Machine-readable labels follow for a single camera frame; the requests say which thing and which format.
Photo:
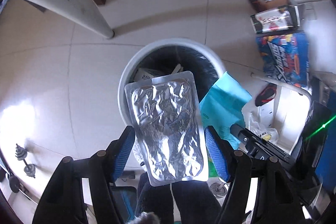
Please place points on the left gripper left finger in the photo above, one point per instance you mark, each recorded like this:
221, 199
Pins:
63, 201

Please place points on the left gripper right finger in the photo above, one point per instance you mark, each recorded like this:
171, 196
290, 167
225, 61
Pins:
276, 201

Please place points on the blue paper envelope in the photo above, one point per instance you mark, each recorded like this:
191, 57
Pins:
222, 107

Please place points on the silver foil blister pack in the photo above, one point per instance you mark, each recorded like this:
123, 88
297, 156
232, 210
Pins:
165, 114

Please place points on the white round trash bin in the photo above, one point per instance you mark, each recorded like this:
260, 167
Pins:
163, 56

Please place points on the white plastic shopping bag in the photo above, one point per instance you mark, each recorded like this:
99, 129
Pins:
259, 119

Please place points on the black blue weight bench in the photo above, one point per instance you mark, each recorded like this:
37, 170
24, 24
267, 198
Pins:
126, 201

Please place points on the small dumbbell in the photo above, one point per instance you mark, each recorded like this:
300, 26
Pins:
21, 154

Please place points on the red black flip-flop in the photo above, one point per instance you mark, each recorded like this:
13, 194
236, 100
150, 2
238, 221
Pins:
266, 95

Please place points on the person's dark fleece legs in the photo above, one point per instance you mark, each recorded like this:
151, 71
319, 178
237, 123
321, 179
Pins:
194, 200

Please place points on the blue toy blaster box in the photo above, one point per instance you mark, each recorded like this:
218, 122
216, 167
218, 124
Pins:
285, 57

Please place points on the black white gift box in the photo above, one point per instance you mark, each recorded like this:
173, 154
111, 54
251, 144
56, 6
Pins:
281, 18

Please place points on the white cardboard box in bin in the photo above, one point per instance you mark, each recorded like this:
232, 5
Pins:
146, 73

